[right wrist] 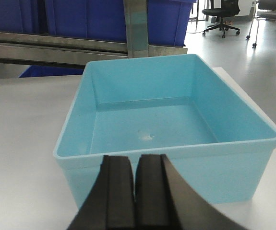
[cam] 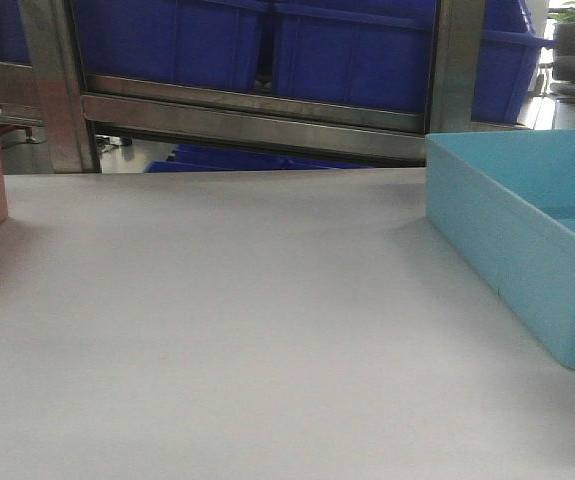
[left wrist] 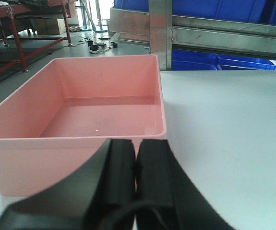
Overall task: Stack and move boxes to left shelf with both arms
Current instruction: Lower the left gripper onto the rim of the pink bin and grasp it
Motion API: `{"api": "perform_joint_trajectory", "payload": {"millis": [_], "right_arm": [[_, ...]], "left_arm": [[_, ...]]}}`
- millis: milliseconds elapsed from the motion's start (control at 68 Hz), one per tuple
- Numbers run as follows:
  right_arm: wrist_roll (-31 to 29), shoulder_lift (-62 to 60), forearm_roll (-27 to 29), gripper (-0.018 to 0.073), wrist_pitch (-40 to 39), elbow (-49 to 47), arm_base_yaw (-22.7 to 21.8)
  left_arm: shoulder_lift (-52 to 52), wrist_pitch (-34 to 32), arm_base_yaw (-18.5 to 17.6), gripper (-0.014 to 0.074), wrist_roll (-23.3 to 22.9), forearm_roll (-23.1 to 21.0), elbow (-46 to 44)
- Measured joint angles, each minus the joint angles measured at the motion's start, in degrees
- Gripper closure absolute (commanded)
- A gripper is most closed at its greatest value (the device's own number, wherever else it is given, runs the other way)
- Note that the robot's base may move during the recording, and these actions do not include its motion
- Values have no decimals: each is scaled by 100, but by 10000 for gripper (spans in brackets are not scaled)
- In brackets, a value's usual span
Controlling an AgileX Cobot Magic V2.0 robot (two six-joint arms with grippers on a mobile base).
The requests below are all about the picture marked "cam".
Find stainless steel shelf frame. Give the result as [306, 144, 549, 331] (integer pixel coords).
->
[0, 1, 485, 173]

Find blue bin upper middle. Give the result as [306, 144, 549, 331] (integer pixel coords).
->
[272, 1, 436, 113]

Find blue bin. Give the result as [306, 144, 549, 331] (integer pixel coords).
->
[272, 1, 436, 113]
[472, 0, 554, 124]
[73, 1, 271, 92]

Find light blue plastic box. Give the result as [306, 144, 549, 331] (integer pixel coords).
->
[426, 129, 575, 369]

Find blue bin upper left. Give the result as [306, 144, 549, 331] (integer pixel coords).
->
[73, 1, 271, 92]

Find blue bin lower shelf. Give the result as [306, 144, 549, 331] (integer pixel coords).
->
[144, 144, 367, 173]

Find blue bin upper right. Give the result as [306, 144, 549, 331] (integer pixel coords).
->
[472, 0, 554, 124]

